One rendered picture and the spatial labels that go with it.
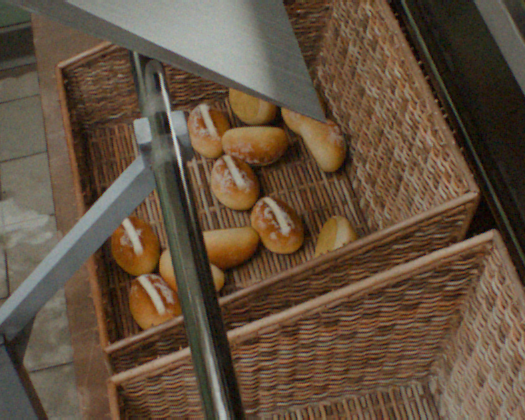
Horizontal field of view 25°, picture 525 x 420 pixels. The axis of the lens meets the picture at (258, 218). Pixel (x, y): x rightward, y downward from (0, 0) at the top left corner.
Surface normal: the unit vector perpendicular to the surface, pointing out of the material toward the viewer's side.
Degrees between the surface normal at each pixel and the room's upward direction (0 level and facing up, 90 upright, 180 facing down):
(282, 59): 41
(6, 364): 90
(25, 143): 0
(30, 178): 0
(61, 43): 0
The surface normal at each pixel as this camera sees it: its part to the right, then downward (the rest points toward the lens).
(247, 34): 0.55, -0.64
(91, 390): -0.11, -0.65
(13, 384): 0.20, 0.72
